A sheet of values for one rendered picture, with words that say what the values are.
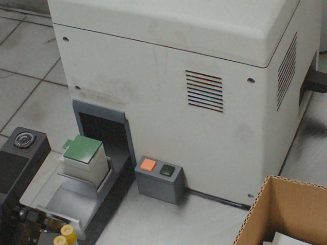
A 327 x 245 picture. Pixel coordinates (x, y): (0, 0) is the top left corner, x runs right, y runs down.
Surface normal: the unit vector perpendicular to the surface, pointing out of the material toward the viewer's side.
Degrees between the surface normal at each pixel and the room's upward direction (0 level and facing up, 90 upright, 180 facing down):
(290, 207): 89
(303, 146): 0
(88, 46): 90
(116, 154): 0
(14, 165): 1
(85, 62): 90
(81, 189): 90
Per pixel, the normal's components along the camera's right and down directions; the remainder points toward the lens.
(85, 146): -0.09, -0.70
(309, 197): -0.39, 0.66
